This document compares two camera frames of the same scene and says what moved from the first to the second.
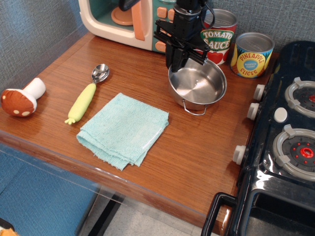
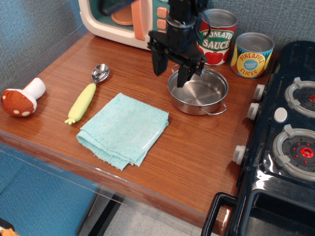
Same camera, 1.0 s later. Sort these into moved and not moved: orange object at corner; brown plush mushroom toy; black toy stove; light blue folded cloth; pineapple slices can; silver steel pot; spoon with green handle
Moved: silver steel pot
Not moved: pineapple slices can; spoon with green handle; brown plush mushroom toy; light blue folded cloth; black toy stove; orange object at corner
